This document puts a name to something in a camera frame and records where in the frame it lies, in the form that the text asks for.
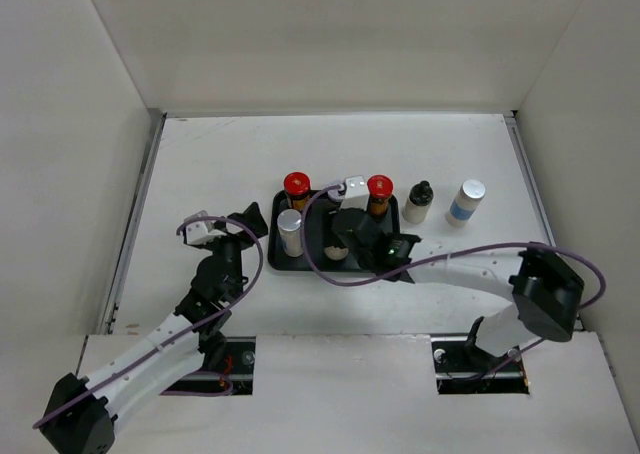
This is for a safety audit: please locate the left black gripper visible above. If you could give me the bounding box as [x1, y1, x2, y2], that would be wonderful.
[203, 202, 266, 299]

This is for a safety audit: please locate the silver lid salt canister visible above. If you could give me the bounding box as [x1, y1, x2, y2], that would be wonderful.
[446, 179, 486, 228]
[277, 209, 303, 258]

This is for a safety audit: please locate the clear lid spice jar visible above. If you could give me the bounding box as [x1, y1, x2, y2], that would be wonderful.
[324, 246, 349, 262]

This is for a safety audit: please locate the red lid chili jar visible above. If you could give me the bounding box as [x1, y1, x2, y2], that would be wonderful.
[367, 174, 393, 218]

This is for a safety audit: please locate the red lid sauce jar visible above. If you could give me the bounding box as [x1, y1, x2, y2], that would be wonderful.
[283, 171, 311, 212]

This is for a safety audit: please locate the black cap seasoning bottle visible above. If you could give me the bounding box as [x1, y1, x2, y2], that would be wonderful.
[403, 180, 434, 225]

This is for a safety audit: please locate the white lid sauce jar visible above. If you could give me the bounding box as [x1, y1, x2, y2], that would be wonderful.
[327, 182, 346, 206]

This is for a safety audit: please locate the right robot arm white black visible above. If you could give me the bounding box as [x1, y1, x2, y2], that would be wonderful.
[331, 208, 584, 370]

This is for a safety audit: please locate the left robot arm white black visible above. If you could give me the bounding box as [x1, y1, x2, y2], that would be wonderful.
[33, 203, 268, 453]

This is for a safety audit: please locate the black plastic tray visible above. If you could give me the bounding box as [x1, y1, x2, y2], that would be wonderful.
[267, 189, 404, 274]

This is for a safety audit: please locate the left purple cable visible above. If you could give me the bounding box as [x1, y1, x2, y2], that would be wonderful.
[32, 215, 265, 430]

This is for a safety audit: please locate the purple cable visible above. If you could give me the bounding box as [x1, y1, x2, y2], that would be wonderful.
[32, 215, 265, 430]
[300, 183, 607, 383]

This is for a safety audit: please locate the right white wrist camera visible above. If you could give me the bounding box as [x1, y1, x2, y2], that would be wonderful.
[340, 175, 369, 211]

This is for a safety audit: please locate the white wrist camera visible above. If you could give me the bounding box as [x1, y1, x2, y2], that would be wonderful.
[340, 175, 369, 211]
[183, 210, 224, 246]

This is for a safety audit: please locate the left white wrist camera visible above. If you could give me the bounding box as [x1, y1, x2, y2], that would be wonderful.
[183, 210, 224, 246]

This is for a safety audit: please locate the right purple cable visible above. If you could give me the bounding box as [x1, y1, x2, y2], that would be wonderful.
[300, 183, 607, 383]

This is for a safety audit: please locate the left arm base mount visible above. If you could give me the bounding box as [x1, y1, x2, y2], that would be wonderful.
[163, 337, 257, 398]

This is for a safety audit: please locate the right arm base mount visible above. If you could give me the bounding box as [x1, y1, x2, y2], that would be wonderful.
[430, 319, 529, 395]

